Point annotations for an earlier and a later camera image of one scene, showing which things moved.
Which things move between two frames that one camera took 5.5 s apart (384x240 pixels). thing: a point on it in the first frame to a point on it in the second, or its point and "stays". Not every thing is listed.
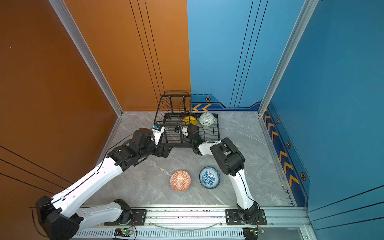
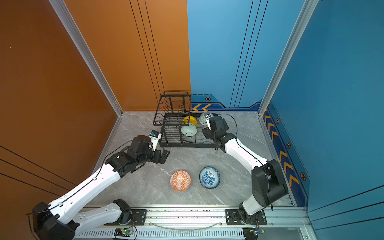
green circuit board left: (123, 232) stays
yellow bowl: (193, 120) stays
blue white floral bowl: (209, 177) stays
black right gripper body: (190, 126) to (207, 132)
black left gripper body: (158, 150) to (157, 156)
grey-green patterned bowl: (207, 119) stays
